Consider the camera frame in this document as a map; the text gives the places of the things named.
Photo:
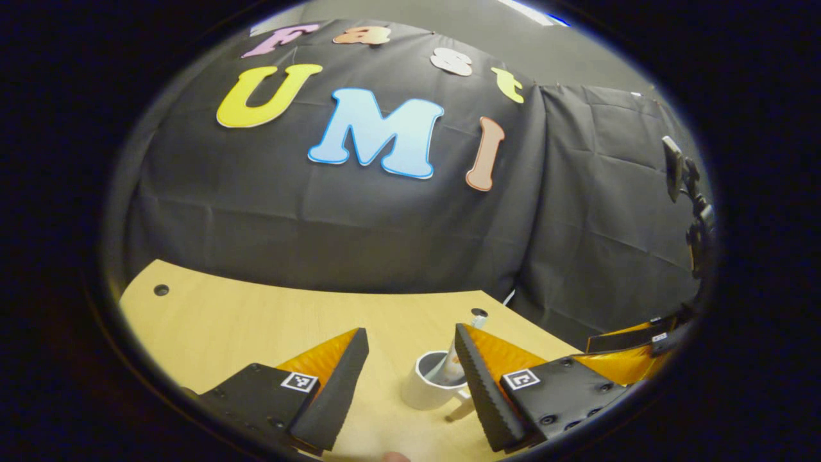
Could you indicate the wooden desktop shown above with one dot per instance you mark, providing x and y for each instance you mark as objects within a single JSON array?
[{"x": 256, "y": 321}]

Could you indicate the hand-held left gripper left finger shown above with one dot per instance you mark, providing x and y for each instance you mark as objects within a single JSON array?
[{"x": 340, "y": 391}]

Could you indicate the black backdrop cloth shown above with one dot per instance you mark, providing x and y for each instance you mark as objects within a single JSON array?
[{"x": 321, "y": 224}]

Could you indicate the ceiling light panel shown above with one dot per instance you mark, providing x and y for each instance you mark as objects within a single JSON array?
[{"x": 526, "y": 11}]

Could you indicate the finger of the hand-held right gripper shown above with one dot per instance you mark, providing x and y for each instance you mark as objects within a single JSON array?
[
  {"x": 616, "y": 340},
  {"x": 616, "y": 366}
]

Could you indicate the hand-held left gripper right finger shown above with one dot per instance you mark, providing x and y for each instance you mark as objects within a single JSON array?
[{"x": 482, "y": 391}]

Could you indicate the white toothpaste tube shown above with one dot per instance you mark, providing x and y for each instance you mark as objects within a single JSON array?
[{"x": 449, "y": 369}]

